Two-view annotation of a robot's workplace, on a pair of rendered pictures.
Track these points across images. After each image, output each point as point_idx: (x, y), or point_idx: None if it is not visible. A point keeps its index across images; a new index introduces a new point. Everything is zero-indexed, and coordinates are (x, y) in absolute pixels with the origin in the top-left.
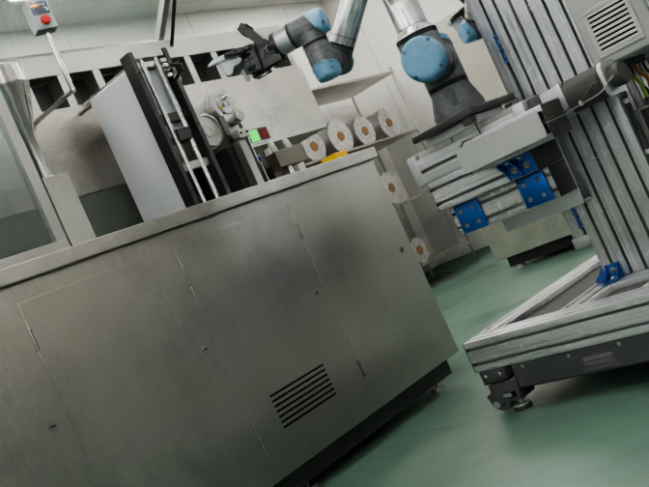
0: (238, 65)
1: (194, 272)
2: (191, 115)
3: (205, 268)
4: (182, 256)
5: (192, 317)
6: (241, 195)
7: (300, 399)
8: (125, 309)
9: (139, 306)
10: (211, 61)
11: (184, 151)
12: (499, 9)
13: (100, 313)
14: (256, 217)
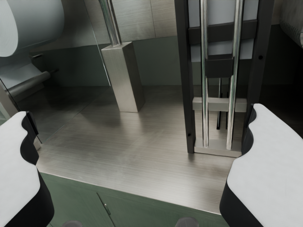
0: (248, 128)
1: (115, 211)
2: (257, 38)
3: (126, 214)
4: (106, 200)
5: (107, 222)
6: (192, 212)
7: None
8: (60, 197)
9: (69, 201)
10: (16, 115)
11: (292, 37)
12: None
13: None
14: (213, 223)
